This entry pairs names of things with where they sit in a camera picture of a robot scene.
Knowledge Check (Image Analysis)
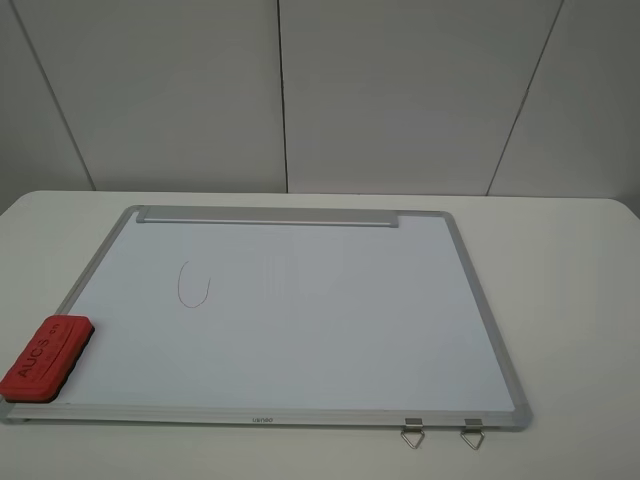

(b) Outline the right metal hanging clip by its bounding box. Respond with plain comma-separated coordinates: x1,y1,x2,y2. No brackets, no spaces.
460,418,485,451

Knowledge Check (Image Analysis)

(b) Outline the red whiteboard eraser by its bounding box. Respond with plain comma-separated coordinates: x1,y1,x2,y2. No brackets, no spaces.
1,315,95,404

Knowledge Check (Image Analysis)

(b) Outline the white aluminium-framed whiteboard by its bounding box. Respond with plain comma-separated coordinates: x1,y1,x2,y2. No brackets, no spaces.
1,205,532,430

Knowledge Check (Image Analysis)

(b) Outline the grey whiteboard pen tray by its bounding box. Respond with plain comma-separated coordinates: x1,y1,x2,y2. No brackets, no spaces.
136,205,399,228

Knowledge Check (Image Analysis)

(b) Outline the metal hanging clip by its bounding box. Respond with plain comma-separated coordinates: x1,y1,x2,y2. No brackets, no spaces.
400,418,425,450
460,418,485,451

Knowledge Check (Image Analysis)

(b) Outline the left metal hanging clip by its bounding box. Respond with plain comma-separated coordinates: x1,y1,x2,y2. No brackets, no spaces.
400,418,425,450

